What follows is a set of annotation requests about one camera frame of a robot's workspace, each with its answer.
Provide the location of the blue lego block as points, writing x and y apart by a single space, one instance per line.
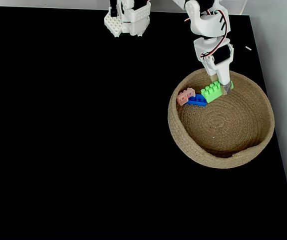
198 100

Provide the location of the green lego block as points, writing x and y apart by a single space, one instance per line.
212 93

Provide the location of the small white tape piece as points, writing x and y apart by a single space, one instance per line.
248 48

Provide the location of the pink lego block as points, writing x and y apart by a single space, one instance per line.
183 98

